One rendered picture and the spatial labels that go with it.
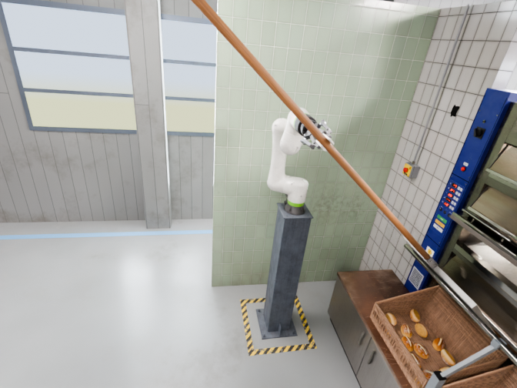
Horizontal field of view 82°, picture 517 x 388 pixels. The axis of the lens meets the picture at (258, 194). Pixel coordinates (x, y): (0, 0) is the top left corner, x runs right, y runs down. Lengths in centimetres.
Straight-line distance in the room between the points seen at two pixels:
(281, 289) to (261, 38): 189
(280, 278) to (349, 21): 196
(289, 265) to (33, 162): 317
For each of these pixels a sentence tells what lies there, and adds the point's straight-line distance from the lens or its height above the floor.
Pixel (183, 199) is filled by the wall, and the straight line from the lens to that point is 409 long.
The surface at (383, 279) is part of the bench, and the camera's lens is 283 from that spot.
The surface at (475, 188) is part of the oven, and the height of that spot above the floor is 157.
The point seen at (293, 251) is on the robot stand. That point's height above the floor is 90.
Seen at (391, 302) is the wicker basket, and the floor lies 73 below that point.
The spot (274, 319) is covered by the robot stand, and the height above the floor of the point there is 16.
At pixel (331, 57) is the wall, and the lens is 247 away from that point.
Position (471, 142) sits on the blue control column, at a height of 183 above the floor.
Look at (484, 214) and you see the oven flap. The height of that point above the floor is 147.
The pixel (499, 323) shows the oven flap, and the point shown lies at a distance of 231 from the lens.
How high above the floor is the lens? 228
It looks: 27 degrees down
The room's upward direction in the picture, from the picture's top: 6 degrees clockwise
